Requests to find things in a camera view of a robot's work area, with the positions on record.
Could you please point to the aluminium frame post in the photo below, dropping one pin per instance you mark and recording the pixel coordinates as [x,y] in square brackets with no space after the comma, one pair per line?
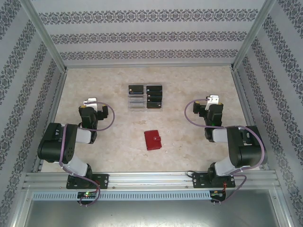
[252,35]
[45,35]

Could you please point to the aluminium side rail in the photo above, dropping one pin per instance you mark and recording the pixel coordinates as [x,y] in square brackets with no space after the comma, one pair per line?
[58,94]
[243,94]

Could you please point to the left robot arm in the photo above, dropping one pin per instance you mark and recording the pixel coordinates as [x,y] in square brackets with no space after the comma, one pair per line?
[82,136]

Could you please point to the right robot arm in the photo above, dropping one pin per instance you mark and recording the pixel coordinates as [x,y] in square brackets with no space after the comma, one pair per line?
[220,134]

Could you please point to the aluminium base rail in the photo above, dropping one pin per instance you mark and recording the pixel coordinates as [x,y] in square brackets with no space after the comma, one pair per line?
[151,180]

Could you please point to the grey metal panel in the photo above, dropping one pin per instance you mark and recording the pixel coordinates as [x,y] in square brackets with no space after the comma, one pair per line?
[151,215]

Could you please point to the small circuit board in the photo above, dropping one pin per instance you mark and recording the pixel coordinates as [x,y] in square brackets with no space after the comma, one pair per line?
[87,195]
[217,193]

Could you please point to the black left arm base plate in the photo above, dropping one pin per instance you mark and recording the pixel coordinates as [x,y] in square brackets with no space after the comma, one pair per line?
[104,180]

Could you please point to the clear acrylic card stand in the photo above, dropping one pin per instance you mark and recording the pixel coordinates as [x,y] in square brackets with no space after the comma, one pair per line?
[136,97]

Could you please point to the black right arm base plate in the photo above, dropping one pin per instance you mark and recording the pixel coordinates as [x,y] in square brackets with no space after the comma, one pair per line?
[197,182]

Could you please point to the red card holder wallet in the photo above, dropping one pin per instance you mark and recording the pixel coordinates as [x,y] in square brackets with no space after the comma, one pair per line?
[152,140]

